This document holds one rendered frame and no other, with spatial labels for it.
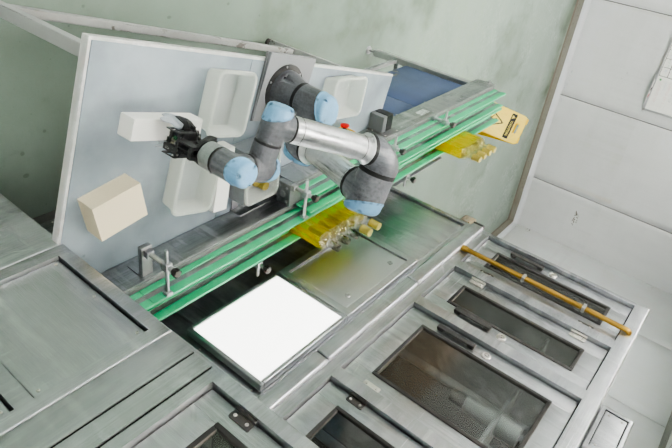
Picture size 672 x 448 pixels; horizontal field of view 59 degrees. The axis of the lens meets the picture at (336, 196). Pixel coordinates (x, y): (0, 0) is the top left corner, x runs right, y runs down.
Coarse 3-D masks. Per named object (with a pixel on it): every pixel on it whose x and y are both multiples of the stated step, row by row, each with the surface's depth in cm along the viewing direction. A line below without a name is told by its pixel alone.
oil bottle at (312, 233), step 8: (304, 224) 229; (312, 224) 229; (296, 232) 231; (304, 232) 228; (312, 232) 225; (320, 232) 225; (328, 232) 226; (312, 240) 226; (320, 240) 223; (328, 240) 224
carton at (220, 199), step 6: (222, 144) 204; (228, 144) 205; (234, 150) 205; (222, 180) 206; (216, 186) 205; (222, 186) 207; (228, 186) 210; (216, 192) 206; (222, 192) 209; (228, 192) 211; (216, 198) 207; (222, 198) 210; (216, 204) 209; (222, 204) 211; (210, 210) 210; (216, 210) 210
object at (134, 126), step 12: (120, 120) 159; (132, 120) 157; (144, 120) 159; (156, 120) 162; (192, 120) 172; (120, 132) 160; (132, 132) 157; (144, 132) 160; (156, 132) 164; (168, 132) 167
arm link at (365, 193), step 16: (288, 144) 211; (304, 160) 208; (320, 160) 198; (336, 160) 193; (336, 176) 190; (352, 176) 182; (368, 176) 176; (384, 176) 176; (352, 192) 180; (368, 192) 177; (384, 192) 179; (352, 208) 180; (368, 208) 179
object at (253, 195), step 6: (276, 180) 226; (252, 186) 227; (270, 186) 229; (276, 186) 228; (246, 192) 214; (252, 192) 225; (258, 192) 226; (264, 192) 226; (270, 192) 227; (246, 198) 216; (252, 198) 222; (258, 198) 222; (264, 198) 224; (246, 204) 217; (252, 204) 220
